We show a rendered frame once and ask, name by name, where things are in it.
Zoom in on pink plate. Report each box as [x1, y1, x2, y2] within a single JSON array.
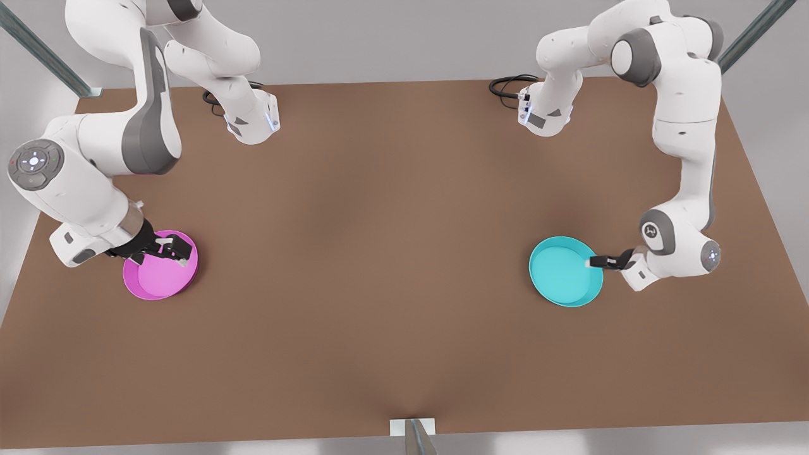
[[123, 230, 199, 301]]

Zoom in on blue plate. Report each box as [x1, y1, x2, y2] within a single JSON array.
[[528, 236, 604, 308]]

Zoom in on black cable loop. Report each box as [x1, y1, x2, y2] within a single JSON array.
[[202, 81, 265, 118], [489, 75, 541, 109]]

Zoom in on silver frame post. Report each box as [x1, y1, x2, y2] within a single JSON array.
[[0, 3, 102, 99], [718, 0, 798, 74], [389, 417, 438, 455]]

